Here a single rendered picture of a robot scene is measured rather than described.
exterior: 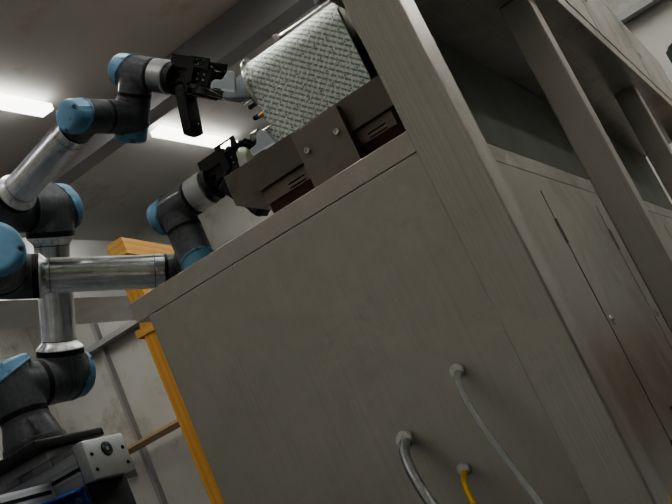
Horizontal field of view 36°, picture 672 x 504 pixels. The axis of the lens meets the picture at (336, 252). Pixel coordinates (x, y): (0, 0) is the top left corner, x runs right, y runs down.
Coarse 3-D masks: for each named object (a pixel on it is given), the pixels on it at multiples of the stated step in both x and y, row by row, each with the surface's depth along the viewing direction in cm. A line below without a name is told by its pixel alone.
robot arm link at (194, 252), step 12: (180, 228) 213; (192, 228) 214; (180, 240) 213; (192, 240) 213; (204, 240) 214; (180, 252) 213; (192, 252) 212; (204, 252) 213; (180, 264) 213; (192, 264) 212
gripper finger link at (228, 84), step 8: (232, 72) 215; (216, 80) 216; (224, 80) 215; (232, 80) 214; (224, 88) 215; (232, 88) 214; (224, 96) 214; (232, 96) 214; (240, 96) 214; (248, 96) 214
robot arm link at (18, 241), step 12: (0, 228) 202; (12, 228) 203; (0, 240) 201; (12, 240) 202; (0, 252) 200; (12, 252) 201; (24, 252) 204; (0, 264) 199; (12, 264) 200; (24, 264) 206; (0, 276) 200; (12, 276) 204; (24, 276) 211; (0, 288) 204; (12, 288) 210
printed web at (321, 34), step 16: (320, 16) 204; (336, 16) 202; (304, 32) 205; (320, 32) 203; (336, 32) 202; (272, 48) 210; (288, 48) 207; (304, 48) 205; (320, 48) 203; (256, 64) 210; (272, 64) 208; (288, 64) 206; (304, 64) 205; (368, 64) 211; (256, 80) 210; (272, 80) 208; (288, 80) 206; (256, 96) 210
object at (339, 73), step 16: (336, 48) 202; (352, 48) 200; (320, 64) 203; (336, 64) 201; (352, 64) 200; (304, 80) 205; (320, 80) 203; (336, 80) 201; (352, 80) 200; (368, 80) 198; (272, 96) 208; (288, 96) 206; (304, 96) 204; (320, 96) 203; (336, 96) 201; (272, 112) 208; (288, 112) 206; (304, 112) 204; (320, 112) 203; (272, 128) 208; (288, 128) 206
